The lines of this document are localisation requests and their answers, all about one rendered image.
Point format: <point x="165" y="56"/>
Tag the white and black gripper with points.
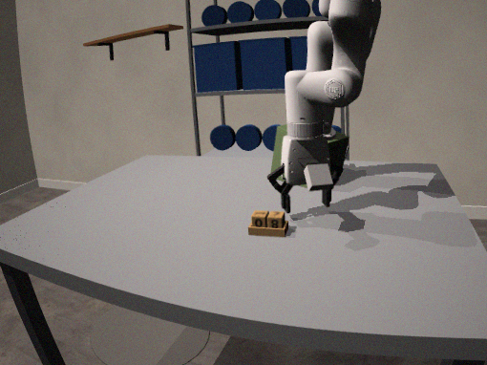
<point x="294" y="148"/>

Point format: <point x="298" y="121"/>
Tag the shallow wooden tray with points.
<point x="267" y="231"/>

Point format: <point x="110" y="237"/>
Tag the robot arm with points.
<point x="350" y="24"/>

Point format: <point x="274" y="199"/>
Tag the brown wooden number cube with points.
<point x="259" y="218"/>
<point x="276" y="219"/>

